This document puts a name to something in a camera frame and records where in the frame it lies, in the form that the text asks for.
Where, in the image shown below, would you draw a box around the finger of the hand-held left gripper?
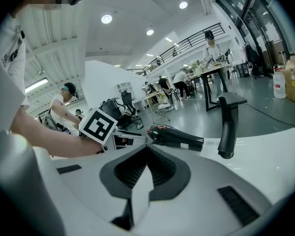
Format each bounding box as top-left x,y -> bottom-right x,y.
112,135 -> 148,151
115,128 -> 143,137

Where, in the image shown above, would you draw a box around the white sink basin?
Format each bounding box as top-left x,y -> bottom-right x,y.
147,128 -> 295,205

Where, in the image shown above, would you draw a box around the black mezzanine railing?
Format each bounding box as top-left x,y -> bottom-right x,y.
126,22 -> 223,76

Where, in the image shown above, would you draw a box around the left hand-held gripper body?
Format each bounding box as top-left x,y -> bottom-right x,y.
78,107 -> 119,153

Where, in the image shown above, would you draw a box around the black framed glass windows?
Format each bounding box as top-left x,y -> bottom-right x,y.
213,0 -> 294,79

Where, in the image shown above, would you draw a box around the black office chair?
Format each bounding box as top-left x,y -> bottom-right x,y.
120,89 -> 139,118

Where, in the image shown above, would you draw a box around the person's white shirt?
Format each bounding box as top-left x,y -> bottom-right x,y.
0,8 -> 65,236

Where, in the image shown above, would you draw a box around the black covered cart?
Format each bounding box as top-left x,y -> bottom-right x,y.
99,98 -> 121,123

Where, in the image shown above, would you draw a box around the person's left forearm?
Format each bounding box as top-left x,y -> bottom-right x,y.
9,104 -> 105,157

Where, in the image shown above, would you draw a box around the large clear water bottle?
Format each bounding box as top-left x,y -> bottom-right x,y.
272,68 -> 287,99

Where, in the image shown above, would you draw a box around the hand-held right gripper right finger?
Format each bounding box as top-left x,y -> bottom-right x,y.
142,144 -> 271,236

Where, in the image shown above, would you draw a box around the ceiling tube light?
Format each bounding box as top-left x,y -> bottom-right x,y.
24,78 -> 49,93

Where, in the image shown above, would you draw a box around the clothes rack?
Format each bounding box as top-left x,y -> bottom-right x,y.
243,41 -> 262,79

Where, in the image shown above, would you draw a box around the round wire-leg table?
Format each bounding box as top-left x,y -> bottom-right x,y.
150,89 -> 175,122

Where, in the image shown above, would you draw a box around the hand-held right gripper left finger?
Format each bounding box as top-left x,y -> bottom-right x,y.
51,144 -> 148,236

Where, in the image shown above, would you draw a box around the long black floor cable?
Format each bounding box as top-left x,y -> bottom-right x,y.
245,103 -> 295,128

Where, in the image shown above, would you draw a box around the white cubby shelf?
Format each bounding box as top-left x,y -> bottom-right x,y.
116,81 -> 132,96

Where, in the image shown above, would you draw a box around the black hair dryer orange trim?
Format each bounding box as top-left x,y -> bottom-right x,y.
147,124 -> 205,153

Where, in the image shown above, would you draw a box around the black faucet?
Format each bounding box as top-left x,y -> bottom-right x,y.
217,92 -> 248,160

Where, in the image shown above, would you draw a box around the tall black-leg table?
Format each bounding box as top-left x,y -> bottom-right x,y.
186,63 -> 233,113

